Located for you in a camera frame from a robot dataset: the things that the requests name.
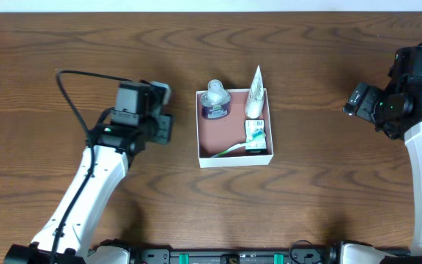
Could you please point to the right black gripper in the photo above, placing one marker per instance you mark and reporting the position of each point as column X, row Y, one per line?
column 360, row 103

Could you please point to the white floral lotion tube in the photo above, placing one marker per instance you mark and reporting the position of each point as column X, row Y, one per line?
column 254, row 103

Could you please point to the green and white soap packet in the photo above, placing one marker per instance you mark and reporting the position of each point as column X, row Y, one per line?
column 251, row 127

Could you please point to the blue bottle with clear cap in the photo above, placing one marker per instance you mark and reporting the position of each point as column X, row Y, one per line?
column 215, row 102

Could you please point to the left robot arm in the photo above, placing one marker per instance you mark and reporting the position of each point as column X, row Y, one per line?
column 119, row 135

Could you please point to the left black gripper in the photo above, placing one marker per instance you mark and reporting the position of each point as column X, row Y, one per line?
column 164, row 128

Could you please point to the black mounting rail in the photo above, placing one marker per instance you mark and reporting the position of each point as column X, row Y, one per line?
column 302, row 251

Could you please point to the white box with pink interior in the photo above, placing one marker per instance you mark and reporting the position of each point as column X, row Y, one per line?
column 215, row 136

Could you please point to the green and white toothbrush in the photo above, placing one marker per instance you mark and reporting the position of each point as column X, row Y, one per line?
column 240, row 146

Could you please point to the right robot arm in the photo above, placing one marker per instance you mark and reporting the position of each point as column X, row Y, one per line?
column 397, row 112

